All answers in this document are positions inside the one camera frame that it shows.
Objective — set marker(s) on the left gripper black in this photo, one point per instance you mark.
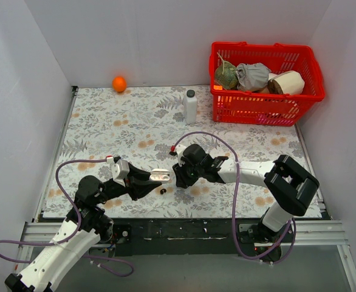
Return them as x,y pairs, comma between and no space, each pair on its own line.
132,184

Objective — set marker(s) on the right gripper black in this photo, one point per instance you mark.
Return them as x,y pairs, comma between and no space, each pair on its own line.
181,175

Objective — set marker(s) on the white earbud charging case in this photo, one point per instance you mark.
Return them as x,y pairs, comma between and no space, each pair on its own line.
160,175

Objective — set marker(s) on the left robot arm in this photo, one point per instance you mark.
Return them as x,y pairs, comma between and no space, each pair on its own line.
85,225

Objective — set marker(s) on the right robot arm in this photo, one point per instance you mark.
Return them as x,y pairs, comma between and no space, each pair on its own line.
291,185

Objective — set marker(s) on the floral patterned table mat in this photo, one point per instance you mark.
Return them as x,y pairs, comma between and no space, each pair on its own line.
140,125

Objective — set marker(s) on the white bottle black cap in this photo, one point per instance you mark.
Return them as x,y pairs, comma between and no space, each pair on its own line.
190,106

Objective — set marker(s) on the red plastic shopping basket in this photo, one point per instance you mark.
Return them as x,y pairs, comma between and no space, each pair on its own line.
235,106

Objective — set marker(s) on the orange fruit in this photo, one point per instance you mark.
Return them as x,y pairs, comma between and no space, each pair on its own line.
119,84

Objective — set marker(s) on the green netted melon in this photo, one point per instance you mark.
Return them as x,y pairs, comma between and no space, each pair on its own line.
225,74

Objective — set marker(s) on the grey crumpled cloth bag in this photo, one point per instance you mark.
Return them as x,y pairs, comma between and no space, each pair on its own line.
252,77

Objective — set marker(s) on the beige paper roll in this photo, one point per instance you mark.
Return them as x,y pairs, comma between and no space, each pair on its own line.
290,82

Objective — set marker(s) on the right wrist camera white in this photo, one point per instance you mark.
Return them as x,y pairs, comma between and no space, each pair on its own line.
177,151

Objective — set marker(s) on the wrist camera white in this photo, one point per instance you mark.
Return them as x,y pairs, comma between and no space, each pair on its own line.
119,169
177,151

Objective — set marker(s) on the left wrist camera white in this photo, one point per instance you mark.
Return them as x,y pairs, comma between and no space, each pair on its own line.
119,169

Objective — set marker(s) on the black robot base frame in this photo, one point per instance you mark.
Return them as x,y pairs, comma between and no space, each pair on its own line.
141,237

